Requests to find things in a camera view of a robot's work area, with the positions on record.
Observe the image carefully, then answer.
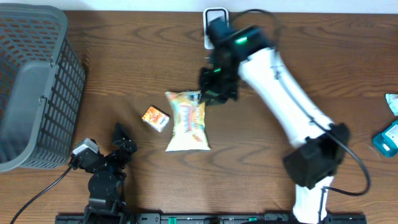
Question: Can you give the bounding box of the yellow snack bag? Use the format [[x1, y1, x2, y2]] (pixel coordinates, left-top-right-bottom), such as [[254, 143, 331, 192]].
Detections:
[[165, 91, 211, 152]]

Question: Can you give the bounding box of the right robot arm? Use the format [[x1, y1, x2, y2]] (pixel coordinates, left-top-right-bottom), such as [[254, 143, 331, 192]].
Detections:
[[199, 17, 349, 223]]

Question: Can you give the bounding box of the white teal tissue pack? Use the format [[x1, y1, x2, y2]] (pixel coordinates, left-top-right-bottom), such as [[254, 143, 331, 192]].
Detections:
[[385, 93, 398, 116]]

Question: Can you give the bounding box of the black right camera cable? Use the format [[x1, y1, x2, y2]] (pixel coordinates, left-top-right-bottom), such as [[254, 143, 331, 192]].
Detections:
[[228, 8, 373, 224]]

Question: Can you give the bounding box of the black camera cable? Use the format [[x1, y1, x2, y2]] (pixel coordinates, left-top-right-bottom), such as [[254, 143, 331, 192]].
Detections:
[[9, 164, 75, 224], [228, 8, 373, 224]]

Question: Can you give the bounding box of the grey plastic mesh basket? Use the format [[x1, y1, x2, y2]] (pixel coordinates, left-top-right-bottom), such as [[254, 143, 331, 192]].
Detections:
[[1, 3, 86, 172]]

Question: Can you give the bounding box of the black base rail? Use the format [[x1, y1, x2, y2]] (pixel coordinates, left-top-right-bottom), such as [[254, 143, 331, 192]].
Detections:
[[55, 212, 368, 224]]

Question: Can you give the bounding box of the black left camera cable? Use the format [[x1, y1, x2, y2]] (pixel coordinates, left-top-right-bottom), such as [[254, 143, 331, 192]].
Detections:
[[9, 164, 75, 224]]

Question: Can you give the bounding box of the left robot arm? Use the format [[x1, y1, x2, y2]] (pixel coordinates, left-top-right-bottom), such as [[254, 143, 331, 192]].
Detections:
[[68, 123, 137, 224]]

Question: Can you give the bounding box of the small orange box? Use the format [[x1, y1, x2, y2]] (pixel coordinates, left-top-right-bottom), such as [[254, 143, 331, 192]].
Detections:
[[142, 106, 170, 132]]

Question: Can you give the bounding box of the teal mouthwash bottle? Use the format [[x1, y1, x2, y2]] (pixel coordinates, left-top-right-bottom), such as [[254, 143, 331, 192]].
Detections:
[[372, 120, 397, 157]]

